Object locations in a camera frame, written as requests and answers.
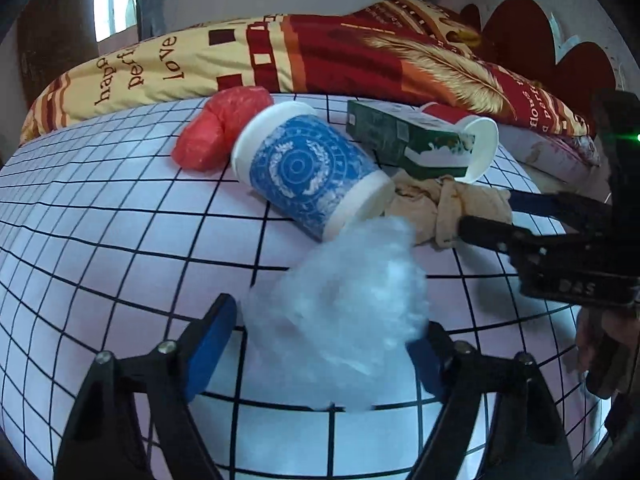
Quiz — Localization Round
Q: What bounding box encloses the beige cloth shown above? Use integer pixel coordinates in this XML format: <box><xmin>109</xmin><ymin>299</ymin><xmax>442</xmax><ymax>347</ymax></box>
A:
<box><xmin>387</xmin><ymin>172</ymin><xmax>517</xmax><ymax>252</ymax></box>

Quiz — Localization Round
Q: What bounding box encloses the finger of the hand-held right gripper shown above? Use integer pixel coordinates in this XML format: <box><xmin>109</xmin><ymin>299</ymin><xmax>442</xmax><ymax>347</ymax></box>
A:
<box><xmin>506</xmin><ymin>188</ymin><xmax>614</xmax><ymax>222</ymax></box>
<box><xmin>458</xmin><ymin>215</ymin><xmax>537</xmax><ymax>262</ymax></box>

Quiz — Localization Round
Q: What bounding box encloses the floral pillow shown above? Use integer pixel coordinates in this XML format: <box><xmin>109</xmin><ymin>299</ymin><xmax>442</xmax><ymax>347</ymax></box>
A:
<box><xmin>499</xmin><ymin>124</ymin><xmax>602</xmax><ymax>182</ymax></box>

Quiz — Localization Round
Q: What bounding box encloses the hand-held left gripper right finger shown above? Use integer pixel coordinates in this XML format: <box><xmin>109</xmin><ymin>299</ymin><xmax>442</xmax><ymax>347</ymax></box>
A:
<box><xmin>406</xmin><ymin>321</ymin><xmax>576</xmax><ymax>480</ymax></box>

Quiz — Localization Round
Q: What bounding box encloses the clear plastic bag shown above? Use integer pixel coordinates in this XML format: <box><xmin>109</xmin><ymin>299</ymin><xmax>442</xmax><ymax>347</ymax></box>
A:
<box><xmin>239</xmin><ymin>214</ymin><xmax>432</xmax><ymax>412</ymax></box>

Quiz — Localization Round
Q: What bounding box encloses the green carton box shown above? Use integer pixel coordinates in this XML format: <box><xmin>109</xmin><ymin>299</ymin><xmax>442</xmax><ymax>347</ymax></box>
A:
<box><xmin>345</xmin><ymin>99</ymin><xmax>477</xmax><ymax>181</ymax></box>

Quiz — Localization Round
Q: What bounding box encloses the red plastic bag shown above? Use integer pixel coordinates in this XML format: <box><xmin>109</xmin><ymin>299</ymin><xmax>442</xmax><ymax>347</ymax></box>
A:
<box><xmin>171</xmin><ymin>85</ymin><xmax>275</xmax><ymax>172</ymax></box>

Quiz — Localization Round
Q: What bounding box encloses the large blue patterned paper cup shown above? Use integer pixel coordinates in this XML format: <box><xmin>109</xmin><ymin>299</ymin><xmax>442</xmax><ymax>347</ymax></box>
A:
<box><xmin>230</xmin><ymin>101</ymin><xmax>397</xmax><ymax>244</ymax></box>

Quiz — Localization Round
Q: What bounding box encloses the small bright window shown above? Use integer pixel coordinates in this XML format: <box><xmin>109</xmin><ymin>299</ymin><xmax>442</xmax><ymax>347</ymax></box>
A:
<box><xmin>94</xmin><ymin>0</ymin><xmax>139</xmax><ymax>44</ymax></box>

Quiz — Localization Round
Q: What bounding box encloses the red and white paper cup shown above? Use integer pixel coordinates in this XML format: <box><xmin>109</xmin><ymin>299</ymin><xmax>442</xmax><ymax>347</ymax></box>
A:
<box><xmin>419</xmin><ymin>102</ymin><xmax>500</xmax><ymax>184</ymax></box>

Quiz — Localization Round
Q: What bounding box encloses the red scalloped headboard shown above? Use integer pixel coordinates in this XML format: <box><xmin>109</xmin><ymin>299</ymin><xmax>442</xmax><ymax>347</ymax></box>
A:
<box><xmin>459</xmin><ymin>0</ymin><xmax>622</xmax><ymax>97</ymax></box>

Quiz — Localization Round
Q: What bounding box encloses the person's right hand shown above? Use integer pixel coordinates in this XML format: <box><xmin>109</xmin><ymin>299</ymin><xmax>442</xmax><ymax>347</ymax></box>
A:
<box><xmin>574</xmin><ymin>305</ymin><xmax>618</xmax><ymax>391</ymax></box>

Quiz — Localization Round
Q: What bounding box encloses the brown wooden door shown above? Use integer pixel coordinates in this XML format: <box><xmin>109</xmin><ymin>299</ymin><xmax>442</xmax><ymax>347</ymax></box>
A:
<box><xmin>16</xmin><ymin>0</ymin><xmax>99</xmax><ymax>92</ymax></box>

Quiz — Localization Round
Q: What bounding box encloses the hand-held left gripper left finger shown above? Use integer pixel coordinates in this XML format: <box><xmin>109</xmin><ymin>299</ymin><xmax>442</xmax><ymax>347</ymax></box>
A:
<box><xmin>56</xmin><ymin>293</ymin><xmax>239</xmax><ymax>480</ymax></box>

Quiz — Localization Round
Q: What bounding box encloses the black-checked white tablecloth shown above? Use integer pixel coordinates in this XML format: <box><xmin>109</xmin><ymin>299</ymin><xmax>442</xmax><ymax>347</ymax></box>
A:
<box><xmin>0</xmin><ymin>92</ymin><xmax>623</xmax><ymax>480</ymax></box>

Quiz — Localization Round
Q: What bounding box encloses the red and yellow printed quilt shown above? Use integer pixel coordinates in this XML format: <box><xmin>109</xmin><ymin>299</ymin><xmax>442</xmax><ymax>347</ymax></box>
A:
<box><xmin>20</xmin><ymin>0</ymin><xmax>595</xmax><ymax>144</ymax></box>

